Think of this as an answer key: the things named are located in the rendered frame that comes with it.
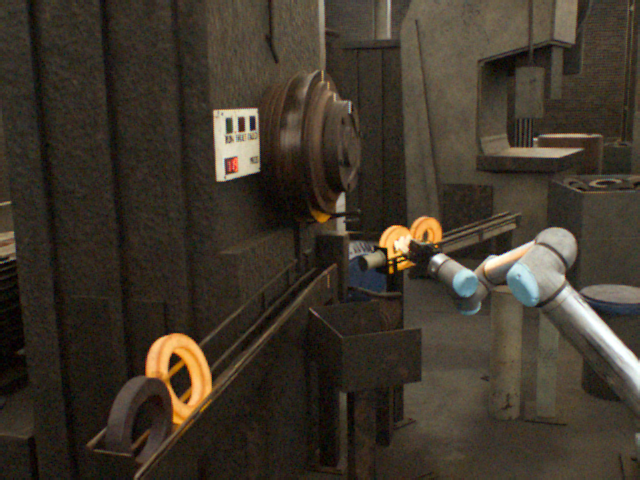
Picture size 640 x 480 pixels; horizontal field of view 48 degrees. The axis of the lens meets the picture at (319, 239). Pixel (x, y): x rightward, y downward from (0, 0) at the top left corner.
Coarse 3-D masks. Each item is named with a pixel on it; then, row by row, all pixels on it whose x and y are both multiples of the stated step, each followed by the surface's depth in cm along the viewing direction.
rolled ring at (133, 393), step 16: (128, 384) 130; (144, 384) 130; (160, 384) 136; (128, 400) 126; (160, 400) 137; (112, 416) 125; (128, 416) 126; (160, 416) 139; (112, 432) 124; (128, 432) 126; (160, 432) 138; (112, 448) 124; (128, 448) 126; (144, 448) 137
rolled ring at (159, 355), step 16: (176, 336) 153; (160, 352) 147; (176, 352) 156; (192, 352) 157; (160, 368) 145; (192, 368) 158; (208, 368) 160; (192, 384) 158; (208, 384) 158; (176, 400) 146; (192, 400) 155; (176, 416) 146
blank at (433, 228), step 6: (414, 222) 280; (420, 222) 278; (426, 222) 280; (432, 222) 282; (414, 228) 278; (420, 228) 279; (426, 228) 281; (432, 228) 283; (438, 228) 285; (414, 234) 277; (420, 234) 279; (432, 234) 284; (438, 234) 285; (420, 240) 280; (432, 240) 284; (438, 240) 286
